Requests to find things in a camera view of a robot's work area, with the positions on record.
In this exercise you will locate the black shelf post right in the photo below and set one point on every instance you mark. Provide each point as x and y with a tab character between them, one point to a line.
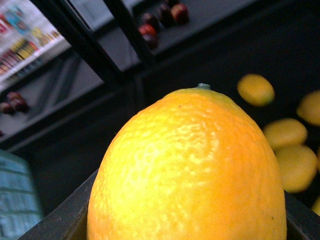
126	22

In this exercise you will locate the black shelf post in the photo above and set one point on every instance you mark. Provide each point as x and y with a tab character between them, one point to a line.
126	22
63	17

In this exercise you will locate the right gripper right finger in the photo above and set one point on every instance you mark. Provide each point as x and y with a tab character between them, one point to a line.
302	222

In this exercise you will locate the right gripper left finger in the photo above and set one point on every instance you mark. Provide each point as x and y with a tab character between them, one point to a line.
69	220

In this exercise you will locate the light blue plastic basket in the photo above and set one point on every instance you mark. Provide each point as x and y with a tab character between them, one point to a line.
20	208

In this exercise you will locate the yellow lemon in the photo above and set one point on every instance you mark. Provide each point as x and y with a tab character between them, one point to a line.
256	90
192	166
285	132
298	167
309	108

